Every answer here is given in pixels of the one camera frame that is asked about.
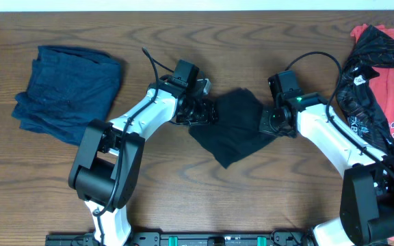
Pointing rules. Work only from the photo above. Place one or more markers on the folded navy blue garment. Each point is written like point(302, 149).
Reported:
point(69, 87)

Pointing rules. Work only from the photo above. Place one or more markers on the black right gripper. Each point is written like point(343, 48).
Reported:
point(265, 126)

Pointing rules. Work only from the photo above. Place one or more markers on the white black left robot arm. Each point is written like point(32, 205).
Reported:
point(107, 164)

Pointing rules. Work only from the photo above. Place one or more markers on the black patterned garment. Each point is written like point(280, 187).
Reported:
point(359, 106)

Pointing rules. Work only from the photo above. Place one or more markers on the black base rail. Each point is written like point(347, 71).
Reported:
point(159, 239)

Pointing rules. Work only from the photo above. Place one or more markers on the black shirt with white logo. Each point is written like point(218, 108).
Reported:
point(236, 134)

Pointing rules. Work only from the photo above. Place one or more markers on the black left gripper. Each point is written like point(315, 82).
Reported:
point(209, 108)

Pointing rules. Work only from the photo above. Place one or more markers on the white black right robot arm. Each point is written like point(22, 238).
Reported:
point(366, 213)

